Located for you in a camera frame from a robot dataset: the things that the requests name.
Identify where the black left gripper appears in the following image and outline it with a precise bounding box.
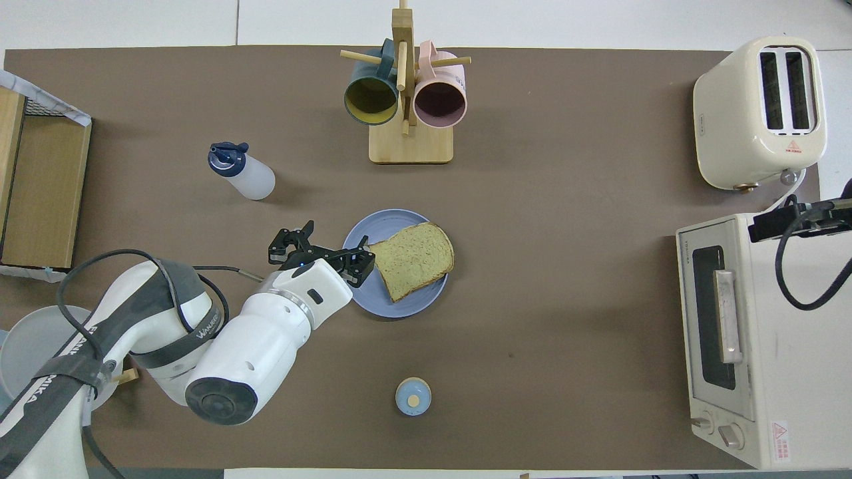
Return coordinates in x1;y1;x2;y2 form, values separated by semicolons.
268;220;377;289

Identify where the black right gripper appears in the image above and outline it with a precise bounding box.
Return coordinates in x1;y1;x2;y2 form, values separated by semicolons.
747;178;852;244

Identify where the toasted bread slice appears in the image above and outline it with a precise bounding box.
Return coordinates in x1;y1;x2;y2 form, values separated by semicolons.
368;222;456;303

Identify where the white navy-capped seasoning bottle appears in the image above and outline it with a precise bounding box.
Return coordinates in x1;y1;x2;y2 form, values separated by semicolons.
208;141;276;201

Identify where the blue round dinner plate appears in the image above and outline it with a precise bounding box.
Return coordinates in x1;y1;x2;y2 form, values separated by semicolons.
343;209;450;319

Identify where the grey translucent plate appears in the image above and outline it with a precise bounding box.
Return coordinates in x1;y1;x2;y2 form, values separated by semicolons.
0;305;94;410

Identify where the cream two-slot toaster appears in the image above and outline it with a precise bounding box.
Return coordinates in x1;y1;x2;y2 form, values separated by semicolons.
692;36;828;192

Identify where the wooden mug tree rack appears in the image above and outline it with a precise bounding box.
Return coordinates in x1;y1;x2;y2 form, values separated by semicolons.
339;0;472;164

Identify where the white toaster oven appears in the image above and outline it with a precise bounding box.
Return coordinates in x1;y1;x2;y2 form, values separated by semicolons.
676;213;852;470

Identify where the dark teal mug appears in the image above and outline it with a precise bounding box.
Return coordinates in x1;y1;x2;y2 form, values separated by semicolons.
343;38;400;126

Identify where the small blue bell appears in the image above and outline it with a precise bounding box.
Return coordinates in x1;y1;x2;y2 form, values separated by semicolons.
395;377;432;416

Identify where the pink ribbed mug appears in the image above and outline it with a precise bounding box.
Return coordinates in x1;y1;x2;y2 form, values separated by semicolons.
413;40;469;129

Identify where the brown table mat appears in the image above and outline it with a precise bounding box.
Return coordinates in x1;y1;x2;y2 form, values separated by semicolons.
0;45;821;470

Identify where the white checkered cloth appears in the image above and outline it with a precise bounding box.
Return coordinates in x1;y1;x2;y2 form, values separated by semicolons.
0;70;92;283

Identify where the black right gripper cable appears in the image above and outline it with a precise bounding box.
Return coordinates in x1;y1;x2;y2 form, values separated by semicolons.
775;212;852;311

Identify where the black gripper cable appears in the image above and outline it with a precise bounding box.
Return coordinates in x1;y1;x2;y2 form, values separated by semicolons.
775;212;852;311
57;249;267;479

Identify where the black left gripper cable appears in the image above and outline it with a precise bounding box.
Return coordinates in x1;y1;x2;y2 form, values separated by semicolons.
57;249;267;479

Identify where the wooden shelf with wire basket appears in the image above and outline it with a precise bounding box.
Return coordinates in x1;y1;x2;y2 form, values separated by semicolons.
0;86;93;270

